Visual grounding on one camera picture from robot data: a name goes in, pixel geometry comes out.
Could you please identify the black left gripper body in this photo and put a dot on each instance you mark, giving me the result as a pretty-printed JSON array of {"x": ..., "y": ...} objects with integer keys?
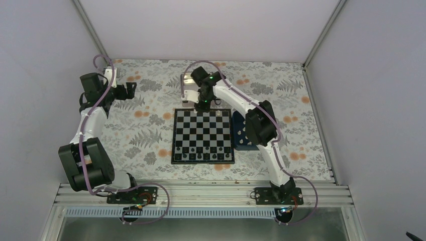
[{"x": 121, "y": 96}]

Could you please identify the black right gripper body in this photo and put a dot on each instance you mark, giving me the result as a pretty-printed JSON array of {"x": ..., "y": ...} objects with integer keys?
[{"x": 206, "y": 106}]

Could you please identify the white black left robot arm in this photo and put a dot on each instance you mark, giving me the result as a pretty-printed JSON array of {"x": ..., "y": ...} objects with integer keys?
[{"x": 85, "y": 160}]

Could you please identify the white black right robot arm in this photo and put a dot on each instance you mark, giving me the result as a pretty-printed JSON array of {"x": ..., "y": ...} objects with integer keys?
[{"x": 261, "y": 127}]

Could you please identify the black silver chess board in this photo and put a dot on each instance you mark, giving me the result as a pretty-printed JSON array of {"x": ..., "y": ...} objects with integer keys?
[{"x": 202, "y": 129}]

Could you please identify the black chess piece row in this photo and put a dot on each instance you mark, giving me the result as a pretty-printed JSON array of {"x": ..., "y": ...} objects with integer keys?
[{"x": 202, "y": 153}]

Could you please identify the pink metal tin box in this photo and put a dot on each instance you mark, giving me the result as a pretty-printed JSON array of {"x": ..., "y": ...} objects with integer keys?
[{"x": 188, "y": 82}]

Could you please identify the floral patterned table mat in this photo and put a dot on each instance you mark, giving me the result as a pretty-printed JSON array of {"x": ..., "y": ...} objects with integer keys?
[{"x": 153, "y": 136}]

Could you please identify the blue plastic piece tray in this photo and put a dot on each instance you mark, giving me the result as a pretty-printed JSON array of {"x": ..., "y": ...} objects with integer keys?
[{"x": 240, "y": 140}]

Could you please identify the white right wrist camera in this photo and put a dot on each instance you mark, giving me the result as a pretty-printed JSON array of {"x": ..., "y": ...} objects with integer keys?
[{"x": 190, "y": 96}]

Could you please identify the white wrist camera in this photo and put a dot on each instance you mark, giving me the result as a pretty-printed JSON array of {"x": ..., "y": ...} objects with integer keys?
[
  {"x": 110, "y": 74},
  {"x": 190, "y": 96}
]

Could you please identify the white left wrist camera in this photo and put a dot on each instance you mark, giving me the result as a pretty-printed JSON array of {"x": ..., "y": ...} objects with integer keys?
[{"x": 110, "y": 74}]

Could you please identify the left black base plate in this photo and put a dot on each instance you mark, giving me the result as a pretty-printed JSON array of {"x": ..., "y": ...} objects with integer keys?
[{"x": 142, "y": 195}]

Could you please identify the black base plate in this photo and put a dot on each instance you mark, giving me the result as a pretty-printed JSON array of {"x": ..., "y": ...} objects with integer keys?
[
  {"x": 142, "y": 195},
  {"x": 268, "y": 196}
]

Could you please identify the aluminium rail frame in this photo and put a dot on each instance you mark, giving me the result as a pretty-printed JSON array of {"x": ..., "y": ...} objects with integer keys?
[{"x": 216, "y": 194}]

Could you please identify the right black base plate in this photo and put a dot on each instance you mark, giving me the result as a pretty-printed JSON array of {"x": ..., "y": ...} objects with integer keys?
[{"x": 268, "y": 196}]

